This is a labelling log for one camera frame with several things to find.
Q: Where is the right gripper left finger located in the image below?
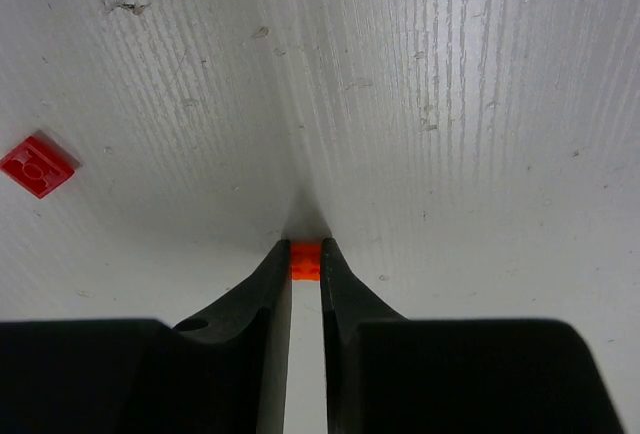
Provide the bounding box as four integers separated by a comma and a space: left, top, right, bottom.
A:
1, 240, 291, 433

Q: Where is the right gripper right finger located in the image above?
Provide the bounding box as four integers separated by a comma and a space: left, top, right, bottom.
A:
320, 239, 623, 433

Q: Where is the small orange lego stud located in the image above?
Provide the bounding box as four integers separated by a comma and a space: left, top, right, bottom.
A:
290, 241, 322, 282

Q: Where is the small red lego plate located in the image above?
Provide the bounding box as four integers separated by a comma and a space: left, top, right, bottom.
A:
1, 130, 81, 199

